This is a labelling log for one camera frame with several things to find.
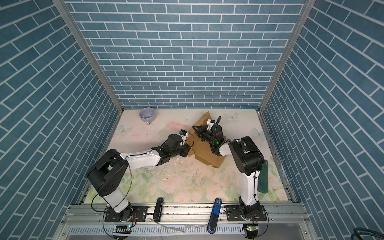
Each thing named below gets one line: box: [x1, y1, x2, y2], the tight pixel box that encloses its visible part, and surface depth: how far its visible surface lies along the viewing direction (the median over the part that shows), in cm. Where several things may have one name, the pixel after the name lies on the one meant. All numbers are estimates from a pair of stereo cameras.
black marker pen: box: [152, 197, 164, 223], surface depth 75 cm
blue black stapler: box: [207, 198, 223, 235], surface depth 74 cm
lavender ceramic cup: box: [139, 107, 156, 125], surface depth 114 cm
